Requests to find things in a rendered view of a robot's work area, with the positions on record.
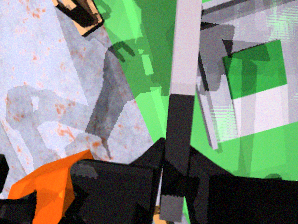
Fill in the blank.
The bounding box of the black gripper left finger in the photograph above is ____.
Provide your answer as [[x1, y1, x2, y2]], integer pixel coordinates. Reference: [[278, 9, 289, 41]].
[[70, 137, 165, 224]]

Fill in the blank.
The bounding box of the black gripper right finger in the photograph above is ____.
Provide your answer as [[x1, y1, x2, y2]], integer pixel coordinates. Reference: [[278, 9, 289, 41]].
[[185, 146, 298, 224]]

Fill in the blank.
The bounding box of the green flat mat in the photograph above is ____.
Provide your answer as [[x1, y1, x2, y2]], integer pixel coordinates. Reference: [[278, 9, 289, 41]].
[[93, 0, 298, 181]]

